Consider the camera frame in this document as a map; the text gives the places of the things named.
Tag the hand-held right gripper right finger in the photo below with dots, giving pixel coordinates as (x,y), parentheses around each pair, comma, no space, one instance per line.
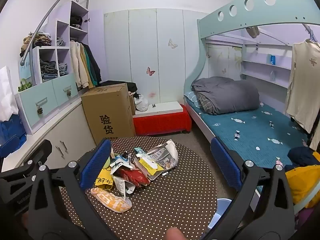
(223,162)

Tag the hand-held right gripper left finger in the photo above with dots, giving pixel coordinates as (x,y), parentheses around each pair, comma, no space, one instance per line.
(96,162)

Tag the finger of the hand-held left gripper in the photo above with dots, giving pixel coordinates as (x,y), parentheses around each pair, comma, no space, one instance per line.
(43,150)

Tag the green packet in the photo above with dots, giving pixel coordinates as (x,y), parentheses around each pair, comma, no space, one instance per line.
(107,163)

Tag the yellow plastic packet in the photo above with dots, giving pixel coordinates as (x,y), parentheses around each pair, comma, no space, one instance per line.
(103,180)

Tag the white teal packet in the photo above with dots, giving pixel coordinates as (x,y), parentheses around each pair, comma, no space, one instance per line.
(121,163)

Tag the white paper receipt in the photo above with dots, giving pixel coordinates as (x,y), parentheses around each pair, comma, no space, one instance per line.
(121,186)

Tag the orange white snack packet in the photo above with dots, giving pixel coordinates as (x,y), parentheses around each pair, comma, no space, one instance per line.
(111,200)

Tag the red snack packet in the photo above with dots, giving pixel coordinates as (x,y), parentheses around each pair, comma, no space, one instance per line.
(133,177)

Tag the small teal packet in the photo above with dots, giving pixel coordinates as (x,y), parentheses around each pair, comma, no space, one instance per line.
(139,150)

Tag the light blue plastic bin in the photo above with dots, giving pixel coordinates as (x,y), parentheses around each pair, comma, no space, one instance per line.
(225,210)

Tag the yellow white carton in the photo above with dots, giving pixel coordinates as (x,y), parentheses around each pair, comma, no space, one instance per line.
(150,166)

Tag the person's right hand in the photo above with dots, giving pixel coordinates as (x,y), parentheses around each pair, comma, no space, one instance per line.
(175,234)

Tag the white low cabinet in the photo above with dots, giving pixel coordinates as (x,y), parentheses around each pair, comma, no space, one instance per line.
(67,130)

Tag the blue bag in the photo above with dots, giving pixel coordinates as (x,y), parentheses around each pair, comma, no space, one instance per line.
(11,132)

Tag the pine cone decoration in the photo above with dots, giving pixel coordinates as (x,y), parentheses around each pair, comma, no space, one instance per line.
(69,93)
(40,110)

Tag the teal bed mattress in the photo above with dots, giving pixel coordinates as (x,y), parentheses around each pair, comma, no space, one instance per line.
(250,130)

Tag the cardboard box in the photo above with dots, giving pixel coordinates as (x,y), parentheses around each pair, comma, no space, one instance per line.
(108,112)

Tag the green plant decoration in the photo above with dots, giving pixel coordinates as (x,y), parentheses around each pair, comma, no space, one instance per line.
(25,85)

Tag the grey folded duvet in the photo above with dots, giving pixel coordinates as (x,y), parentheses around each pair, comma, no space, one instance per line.
(225,95)

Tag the white paper bag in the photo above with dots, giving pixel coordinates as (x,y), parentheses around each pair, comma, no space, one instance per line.
(6,92)

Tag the blue plaid pillow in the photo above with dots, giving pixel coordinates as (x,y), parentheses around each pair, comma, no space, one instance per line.
(191,97)

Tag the red bench white top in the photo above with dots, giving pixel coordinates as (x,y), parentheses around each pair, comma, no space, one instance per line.
(161,122)

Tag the navy clothing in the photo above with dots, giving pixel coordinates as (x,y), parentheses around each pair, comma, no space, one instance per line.
(301,155)

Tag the black clothes heap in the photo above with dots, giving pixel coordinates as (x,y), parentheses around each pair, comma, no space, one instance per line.
(120,85)

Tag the dark folded clothes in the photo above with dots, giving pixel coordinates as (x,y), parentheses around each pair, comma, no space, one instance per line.
(48,68)

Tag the grey folded clothes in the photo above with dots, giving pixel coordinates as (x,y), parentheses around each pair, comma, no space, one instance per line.
(63,70)

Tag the yellow cushion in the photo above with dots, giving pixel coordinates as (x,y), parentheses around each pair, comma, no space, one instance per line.
(305,185)

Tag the pink flower sticker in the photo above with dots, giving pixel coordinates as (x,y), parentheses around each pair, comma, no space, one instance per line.
(152,95)

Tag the cream hanging jacket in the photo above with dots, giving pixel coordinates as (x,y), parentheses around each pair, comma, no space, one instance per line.
(76,65)

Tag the green hanging garment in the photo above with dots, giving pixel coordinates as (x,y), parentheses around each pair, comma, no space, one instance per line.
(89,67)

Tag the black hanging coat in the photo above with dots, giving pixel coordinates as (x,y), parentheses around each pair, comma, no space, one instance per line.
(95,65)

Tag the small white figurine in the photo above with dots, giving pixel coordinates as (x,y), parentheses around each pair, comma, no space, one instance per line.
(272,75)

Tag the pink butterfly sticker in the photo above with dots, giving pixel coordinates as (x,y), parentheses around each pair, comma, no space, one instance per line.
(150,71)

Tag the brown clothes pile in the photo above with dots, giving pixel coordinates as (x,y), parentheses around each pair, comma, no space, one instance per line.
(37,40)

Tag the cream hanging shirt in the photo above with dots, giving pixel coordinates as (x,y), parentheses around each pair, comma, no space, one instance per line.
(302,85)

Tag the small blue box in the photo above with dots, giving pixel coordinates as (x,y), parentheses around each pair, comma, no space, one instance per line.
(272,59)

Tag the lilac stair shelf cabinet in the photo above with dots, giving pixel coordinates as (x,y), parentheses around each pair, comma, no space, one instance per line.
(63,33)

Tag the white wardrobe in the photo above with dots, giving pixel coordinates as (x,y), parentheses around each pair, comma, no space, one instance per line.
(140,50)

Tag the grey metal handrail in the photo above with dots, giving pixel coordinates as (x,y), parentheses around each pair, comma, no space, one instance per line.
(45,22)

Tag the beige butterfly sticker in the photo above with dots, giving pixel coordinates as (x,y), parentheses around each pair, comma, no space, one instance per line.
(172,44)

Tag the black folded clothes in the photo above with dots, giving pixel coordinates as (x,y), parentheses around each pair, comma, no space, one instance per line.
(76,20)

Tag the beige hanging pouch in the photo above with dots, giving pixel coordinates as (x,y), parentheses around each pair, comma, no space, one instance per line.
(252,31)

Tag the clothes hanger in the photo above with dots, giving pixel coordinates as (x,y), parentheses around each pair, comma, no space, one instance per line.
(311,33)

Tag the teal bunk bed frame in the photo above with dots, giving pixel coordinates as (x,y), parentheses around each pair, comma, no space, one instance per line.
(250,17)

